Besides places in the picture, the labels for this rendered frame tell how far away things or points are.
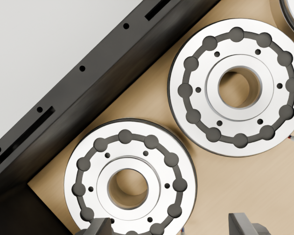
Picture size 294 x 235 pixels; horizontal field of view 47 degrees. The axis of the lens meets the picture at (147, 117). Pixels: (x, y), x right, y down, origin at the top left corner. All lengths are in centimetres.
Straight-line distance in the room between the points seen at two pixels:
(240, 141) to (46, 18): 29
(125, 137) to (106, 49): 9
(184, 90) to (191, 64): 2
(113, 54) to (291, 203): 20
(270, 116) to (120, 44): 13
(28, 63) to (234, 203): 30
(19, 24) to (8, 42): 3
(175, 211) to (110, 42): 14
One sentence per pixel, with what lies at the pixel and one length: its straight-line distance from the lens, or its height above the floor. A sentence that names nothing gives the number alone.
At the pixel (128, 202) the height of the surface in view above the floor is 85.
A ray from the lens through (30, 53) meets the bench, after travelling 45.
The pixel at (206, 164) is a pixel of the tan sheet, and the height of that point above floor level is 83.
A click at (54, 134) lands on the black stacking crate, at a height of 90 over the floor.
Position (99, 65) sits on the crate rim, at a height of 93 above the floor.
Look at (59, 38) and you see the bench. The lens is 44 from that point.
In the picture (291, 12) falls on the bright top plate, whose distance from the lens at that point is 27.
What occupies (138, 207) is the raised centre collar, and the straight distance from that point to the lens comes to 26.
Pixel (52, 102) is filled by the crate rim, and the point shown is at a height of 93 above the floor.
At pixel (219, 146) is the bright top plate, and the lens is 25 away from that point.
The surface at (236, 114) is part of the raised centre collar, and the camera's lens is 25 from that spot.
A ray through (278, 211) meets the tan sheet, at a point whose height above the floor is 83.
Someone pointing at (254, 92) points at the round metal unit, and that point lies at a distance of 27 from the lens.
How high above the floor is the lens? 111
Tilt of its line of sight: 85 degrees down
